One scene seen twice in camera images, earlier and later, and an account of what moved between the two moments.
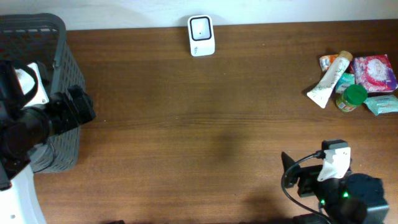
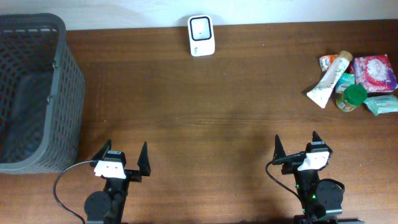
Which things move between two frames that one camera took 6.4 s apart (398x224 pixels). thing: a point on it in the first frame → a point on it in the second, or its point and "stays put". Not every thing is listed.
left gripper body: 63,113 → 122,185
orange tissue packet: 326,61 stays put
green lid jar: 352,96 stays put
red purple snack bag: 374,72 stays put
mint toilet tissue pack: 382,104 stays put
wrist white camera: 27,80 → 110,167
